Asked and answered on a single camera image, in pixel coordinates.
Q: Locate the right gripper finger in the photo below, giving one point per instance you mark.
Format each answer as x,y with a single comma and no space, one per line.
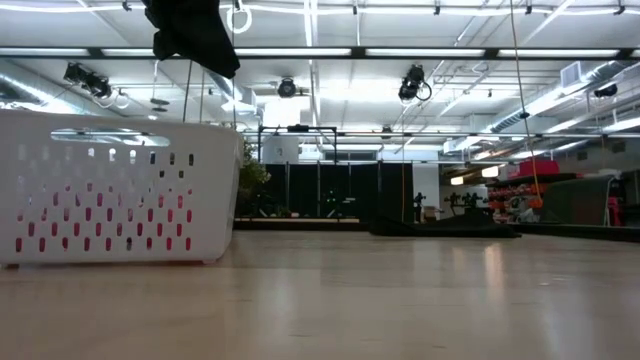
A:
195,35

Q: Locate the black overhead rig beam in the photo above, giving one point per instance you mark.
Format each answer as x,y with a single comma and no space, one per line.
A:
300,51

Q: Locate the white perforated plastic basket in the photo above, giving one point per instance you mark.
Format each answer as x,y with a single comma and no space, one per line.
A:
210,150

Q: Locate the black ceiling-hung device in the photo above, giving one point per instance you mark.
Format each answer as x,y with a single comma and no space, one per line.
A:
412,82
87,80

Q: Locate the potted green plant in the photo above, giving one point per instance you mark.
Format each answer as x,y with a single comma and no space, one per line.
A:
252,175

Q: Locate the black partition screen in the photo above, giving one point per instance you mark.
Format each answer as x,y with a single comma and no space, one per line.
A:
350,190

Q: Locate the shelf with red goods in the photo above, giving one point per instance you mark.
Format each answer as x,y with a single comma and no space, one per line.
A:
510,192

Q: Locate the red storage box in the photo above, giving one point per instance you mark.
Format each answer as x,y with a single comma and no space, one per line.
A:
537,167

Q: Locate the white-framed dark office chair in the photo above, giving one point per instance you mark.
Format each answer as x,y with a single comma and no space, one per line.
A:
575,200

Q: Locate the small black ceiling fixture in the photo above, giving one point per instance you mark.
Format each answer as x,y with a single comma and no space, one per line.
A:
606,90

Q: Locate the black overhead camera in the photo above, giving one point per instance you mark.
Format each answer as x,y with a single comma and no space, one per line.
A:
287,88

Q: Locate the black metal table frame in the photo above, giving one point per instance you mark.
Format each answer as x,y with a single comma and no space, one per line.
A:
300,224

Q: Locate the lit wall lamp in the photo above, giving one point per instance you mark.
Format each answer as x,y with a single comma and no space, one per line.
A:
490,171
457,180

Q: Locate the silver ventilation duct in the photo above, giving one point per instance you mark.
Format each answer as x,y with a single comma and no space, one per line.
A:
550,102

